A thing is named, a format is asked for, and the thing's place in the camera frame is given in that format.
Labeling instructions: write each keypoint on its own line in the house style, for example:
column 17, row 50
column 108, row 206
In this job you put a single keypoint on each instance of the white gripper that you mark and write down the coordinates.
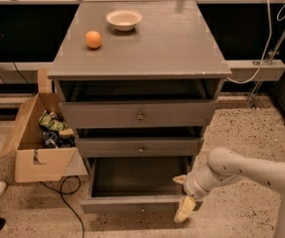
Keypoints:
column 192, row 184

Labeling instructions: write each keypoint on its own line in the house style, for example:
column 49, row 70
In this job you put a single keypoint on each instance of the grey bottom drawer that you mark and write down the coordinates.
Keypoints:
column 135, row 185

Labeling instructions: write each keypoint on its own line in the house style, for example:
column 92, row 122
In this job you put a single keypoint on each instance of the grey drawer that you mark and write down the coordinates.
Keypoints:
column 136, row 103
column 139, row 142
column 135, row 185

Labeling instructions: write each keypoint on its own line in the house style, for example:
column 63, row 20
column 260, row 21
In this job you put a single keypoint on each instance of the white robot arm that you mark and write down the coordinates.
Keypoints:
column 225, row 167

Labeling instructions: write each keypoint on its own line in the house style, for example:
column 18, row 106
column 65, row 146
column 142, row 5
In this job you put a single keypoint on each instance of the grey top drawer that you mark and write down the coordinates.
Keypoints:
column 136, row 103

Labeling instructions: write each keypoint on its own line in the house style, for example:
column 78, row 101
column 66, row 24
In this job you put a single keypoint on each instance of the grey middle drawer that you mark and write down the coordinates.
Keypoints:
column 139, row 142

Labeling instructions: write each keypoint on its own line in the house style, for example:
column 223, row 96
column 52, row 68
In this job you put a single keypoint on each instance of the grey wooden drawer cabinet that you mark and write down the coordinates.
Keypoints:
column 172, row 41

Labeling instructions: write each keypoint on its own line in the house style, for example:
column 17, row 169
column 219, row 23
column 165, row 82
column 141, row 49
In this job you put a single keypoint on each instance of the dark blue snack bag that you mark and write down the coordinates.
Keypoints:
column 52, row 140

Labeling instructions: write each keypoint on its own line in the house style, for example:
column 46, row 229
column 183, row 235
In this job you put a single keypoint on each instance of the open cardboard box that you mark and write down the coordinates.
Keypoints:
column 33, row 160

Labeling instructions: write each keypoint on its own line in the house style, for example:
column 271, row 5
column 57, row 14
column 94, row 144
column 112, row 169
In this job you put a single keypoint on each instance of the green snack bag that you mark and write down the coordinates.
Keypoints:
column 51, row 121

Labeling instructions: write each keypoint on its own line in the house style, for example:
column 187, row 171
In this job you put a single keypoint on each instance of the orange fruit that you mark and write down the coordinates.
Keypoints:
column 93, row 39

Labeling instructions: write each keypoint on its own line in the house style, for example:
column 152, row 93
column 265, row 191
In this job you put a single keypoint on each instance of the white paper bowl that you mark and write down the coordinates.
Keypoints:
column 124, row 20

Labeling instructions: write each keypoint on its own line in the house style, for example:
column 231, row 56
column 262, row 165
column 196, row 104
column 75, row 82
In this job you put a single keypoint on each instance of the metal window rail frame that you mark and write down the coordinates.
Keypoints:
column 32, row 32

